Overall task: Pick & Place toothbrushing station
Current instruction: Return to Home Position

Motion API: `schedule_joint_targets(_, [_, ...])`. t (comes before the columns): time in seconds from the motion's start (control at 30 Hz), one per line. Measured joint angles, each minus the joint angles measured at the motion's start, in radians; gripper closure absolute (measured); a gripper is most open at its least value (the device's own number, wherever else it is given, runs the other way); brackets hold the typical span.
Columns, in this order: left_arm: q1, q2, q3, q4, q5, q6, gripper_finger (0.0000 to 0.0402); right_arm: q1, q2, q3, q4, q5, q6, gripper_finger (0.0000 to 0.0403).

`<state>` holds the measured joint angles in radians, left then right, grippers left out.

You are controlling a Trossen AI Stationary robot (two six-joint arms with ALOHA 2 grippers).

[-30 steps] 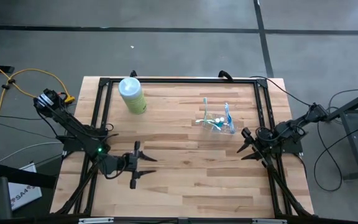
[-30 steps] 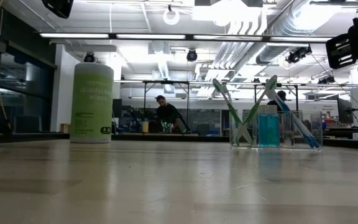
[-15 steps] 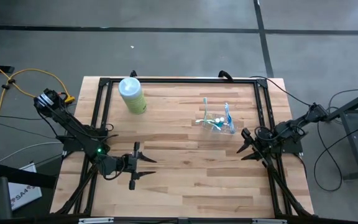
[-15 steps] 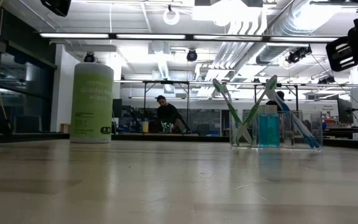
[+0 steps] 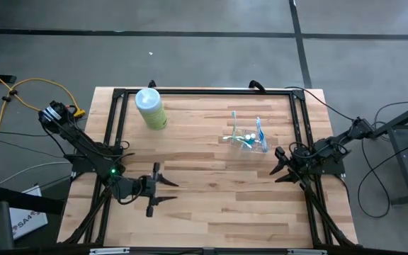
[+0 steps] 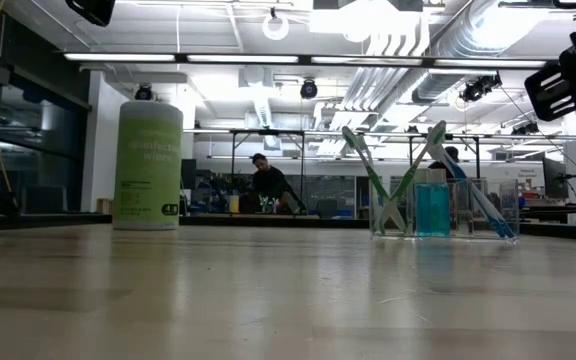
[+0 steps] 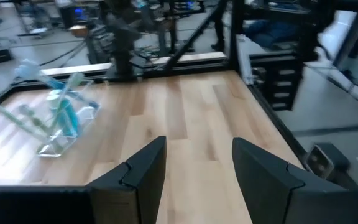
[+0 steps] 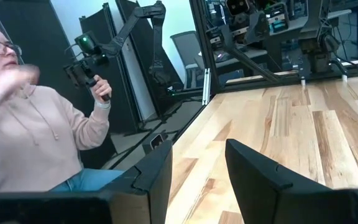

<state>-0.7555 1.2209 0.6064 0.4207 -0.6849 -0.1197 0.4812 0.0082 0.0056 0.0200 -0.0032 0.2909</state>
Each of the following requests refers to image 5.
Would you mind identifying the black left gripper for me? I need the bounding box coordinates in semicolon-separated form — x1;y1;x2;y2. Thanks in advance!
142;161;180;217

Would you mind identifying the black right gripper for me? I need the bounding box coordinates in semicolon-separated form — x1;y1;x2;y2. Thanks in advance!
269;147;315;189

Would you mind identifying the clear acrylic organizer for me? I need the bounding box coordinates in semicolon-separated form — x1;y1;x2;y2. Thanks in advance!
221;125;271;154

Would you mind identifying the green disinfecting wipes canister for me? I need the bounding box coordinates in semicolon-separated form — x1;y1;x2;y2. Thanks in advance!
135;87;169;130

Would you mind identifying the black metal stand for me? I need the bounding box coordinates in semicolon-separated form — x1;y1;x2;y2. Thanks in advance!
366;98;408;206

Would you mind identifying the white printed sign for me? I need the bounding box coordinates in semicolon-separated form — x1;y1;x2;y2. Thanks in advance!
8;184;49;241

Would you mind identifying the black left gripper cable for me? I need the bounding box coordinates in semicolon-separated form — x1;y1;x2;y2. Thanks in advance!
117;183;145;206

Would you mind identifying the black floor cable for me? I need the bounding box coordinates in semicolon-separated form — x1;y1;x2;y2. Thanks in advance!
357;140;408;219

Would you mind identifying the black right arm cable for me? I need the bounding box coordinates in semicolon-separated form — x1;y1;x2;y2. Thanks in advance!
284;86;356;122

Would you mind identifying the silver bracket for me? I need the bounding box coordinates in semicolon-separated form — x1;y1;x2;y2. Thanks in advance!
288;249;328;255
89;247;131;255

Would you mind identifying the yellow power cable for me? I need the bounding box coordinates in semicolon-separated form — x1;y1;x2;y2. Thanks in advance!
0;62;86;147

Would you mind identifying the white floor cable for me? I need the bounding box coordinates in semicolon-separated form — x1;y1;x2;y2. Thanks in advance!
0;161;74;188

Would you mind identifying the black strap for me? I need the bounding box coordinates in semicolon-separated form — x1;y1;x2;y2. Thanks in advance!
0;186;66;216

